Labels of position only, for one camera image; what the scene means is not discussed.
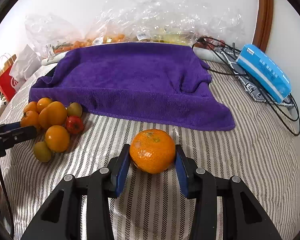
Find orange kumquat far left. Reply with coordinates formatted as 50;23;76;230
23;101;38;113

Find blue tissue pack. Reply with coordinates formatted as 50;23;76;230
236;44;292;103

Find black cable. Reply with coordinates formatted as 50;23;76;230
191;36;300;137

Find white rolled paper tube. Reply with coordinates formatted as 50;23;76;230
41;51;68;66

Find white plastic bag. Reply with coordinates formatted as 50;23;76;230
9;45;41;82

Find purple towel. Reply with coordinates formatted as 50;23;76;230
29;42;235;131

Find red small fruit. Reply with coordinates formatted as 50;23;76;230
65;115;84;135

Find red paper shopping bag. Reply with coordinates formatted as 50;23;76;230
0;54;25;102

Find orange kumquat top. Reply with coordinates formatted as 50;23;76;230
37;98;53;113

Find small orange with stem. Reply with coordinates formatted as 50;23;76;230
20;111;40;131

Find green-yellow small fruit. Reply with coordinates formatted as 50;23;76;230
33;141;52;163

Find large orange fruit pile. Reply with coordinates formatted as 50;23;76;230
38;101;68;130

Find greenish fruit upper pile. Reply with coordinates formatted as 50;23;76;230
66;102;83;118

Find large orange mandarin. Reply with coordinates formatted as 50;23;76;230
129;129;176;174

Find brown wooden door frame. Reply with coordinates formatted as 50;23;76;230
253;0;274;52

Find orange kumquat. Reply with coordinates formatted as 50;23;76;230
37;98;53;113
23;101;38;113

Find clear plastic fruit bags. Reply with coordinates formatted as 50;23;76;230
25;0;245;58

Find striped bed quilt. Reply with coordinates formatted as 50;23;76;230
0;61;300;239

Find patterned grey cloth pouch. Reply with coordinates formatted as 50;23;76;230
215;48;294;108

